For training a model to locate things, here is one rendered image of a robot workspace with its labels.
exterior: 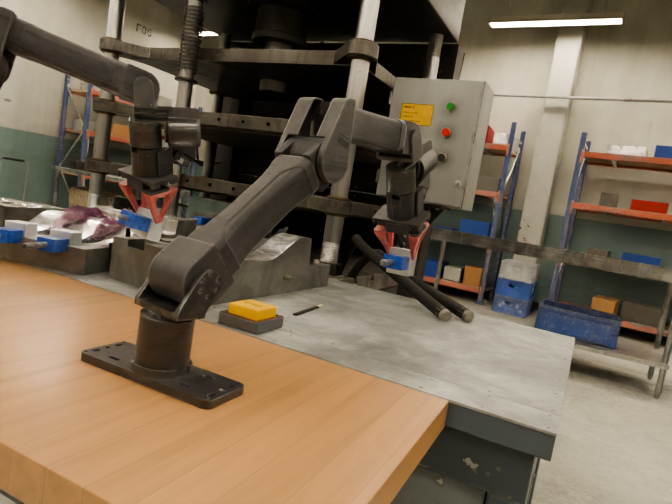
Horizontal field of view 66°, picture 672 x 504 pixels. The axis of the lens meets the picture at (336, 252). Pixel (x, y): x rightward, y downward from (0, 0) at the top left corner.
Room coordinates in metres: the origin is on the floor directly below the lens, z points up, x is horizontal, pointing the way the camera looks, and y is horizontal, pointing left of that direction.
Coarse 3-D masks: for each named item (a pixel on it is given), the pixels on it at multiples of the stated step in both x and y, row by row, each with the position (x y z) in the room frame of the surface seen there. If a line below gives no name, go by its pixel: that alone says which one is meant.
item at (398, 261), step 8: (392, 248) 1.07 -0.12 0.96; (400, 248) 1.07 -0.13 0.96; (384, 256) 1.04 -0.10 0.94; (392, 256) 1.03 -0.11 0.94; (400, 256) 1.02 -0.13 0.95; (408, 256) 1.06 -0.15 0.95; (416, 256) 1.08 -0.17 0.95; (384, 264) 0.98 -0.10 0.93; (392, 264) 1.02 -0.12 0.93; (400, 264) 1.02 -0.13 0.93; (408, 264) 1.05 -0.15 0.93; (392, 272) 1.07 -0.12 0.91; (400, 272) 1.06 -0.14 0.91; (408, 272) 1.05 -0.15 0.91
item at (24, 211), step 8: (0, 200) 1.56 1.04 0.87; (0, 208) 1.44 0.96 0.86; (8, 208) 1.45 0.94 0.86; (16, 208) 1.47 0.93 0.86; (24, 208) 1.49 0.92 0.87; (32, 208) 1.51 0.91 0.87; (40, 208) 1.53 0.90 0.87; (48, 208) 1.56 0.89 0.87; (56, 208) 1.59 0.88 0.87; (0, 216) 1.44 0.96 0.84; (8, 216) 1.45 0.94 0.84; (16, 216) 1.47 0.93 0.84; (24, 216) 1.49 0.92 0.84; (32, 216) 1.51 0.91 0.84; (0, 224) 1.44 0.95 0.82
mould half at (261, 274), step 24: (120, 240) 1.05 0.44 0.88; (168, 240) 1.14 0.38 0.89; (288, 240) 1.21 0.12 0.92; (120, 264) 1.04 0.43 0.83; (144, 264) 1.01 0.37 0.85; (264, 264) 1.10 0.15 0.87; (288, 264) 1.19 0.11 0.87; (312, 264) 1.33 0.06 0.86; (240, 288) 1.04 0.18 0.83; (264, 288) 1.12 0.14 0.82; (288, 288) 1.21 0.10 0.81
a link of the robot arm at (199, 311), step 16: (208, 272) 0.58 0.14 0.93; (144, 288) 0.60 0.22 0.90; (192, 288) 0.56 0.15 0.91; (208, 288) 0.58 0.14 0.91; (144, 304) 0.59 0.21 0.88; (160, 304) 0.58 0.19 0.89; (176, 304) 0.59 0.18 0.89; (192, 304) 0.56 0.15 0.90; (208, 304) 0.58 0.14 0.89; (176, 320) 0.55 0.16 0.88; (192, 320) 0.57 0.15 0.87
